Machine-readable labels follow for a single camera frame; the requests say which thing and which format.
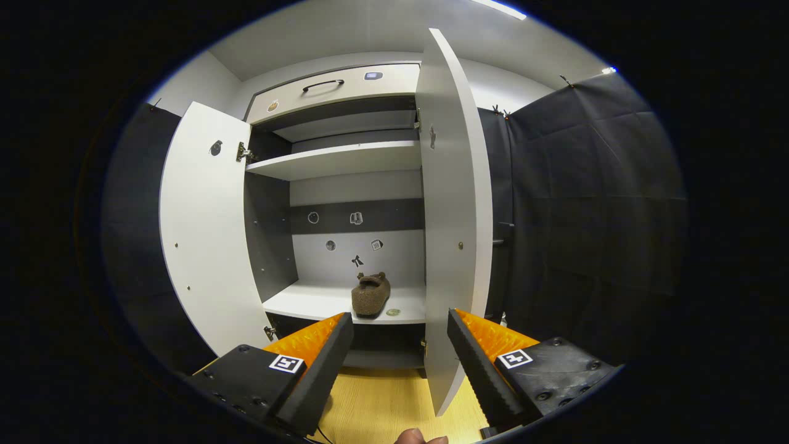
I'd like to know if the beige cabinet drawer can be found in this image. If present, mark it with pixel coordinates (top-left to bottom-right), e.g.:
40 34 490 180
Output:
245 62 422 125

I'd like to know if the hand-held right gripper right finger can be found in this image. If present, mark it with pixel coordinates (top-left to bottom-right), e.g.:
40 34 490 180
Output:
447 308 621 433

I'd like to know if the white cabinet door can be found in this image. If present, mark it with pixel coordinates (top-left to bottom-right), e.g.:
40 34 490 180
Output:
414 27 494 417
158 101 272 359

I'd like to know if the long ceiling light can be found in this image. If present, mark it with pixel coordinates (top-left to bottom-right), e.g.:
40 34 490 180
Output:
471 0 528 22

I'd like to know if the white shoe cabinet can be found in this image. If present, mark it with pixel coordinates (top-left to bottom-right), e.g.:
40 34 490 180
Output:
158 27 494 417

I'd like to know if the black drawer handle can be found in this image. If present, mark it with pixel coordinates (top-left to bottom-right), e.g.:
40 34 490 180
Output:
301 78 346 94

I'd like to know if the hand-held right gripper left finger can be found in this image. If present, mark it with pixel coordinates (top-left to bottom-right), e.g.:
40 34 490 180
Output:
185 312 356 436

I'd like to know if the brown fuzzy shoe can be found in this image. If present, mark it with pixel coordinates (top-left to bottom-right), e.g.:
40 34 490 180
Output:
351 271 392 319

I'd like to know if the black backdrop cloth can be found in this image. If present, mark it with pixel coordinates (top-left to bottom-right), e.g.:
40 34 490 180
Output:
101 103 217 374
478 72 689 366

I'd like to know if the white cabinet shelf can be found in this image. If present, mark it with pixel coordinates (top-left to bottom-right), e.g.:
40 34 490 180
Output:
245 140 423 182
262 280 428 326

